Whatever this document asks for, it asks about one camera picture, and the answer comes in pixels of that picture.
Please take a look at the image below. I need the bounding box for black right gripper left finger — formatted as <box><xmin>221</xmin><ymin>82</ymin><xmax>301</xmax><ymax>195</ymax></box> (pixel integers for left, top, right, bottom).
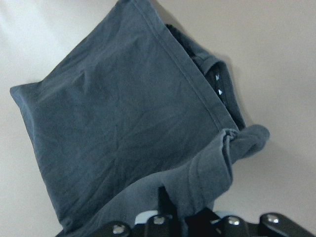
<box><xmin>158</xmin><ymin>187</ymin><xmax>178</xmax><ymax>222</ymax></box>

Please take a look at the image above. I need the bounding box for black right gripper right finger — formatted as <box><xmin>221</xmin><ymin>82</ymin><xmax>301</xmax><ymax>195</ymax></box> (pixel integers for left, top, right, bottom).
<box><xmin>185</xmin><ymin>208</ymin><xmax>221</xmax><ymax>222</ymax></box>

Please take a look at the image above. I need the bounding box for black printed t-shirt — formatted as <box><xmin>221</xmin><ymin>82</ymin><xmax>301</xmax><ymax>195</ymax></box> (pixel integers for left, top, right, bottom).
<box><xmin>10</xmin><ymin>0</ymin><xmax>269</xmax><ymax>237</ymax></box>

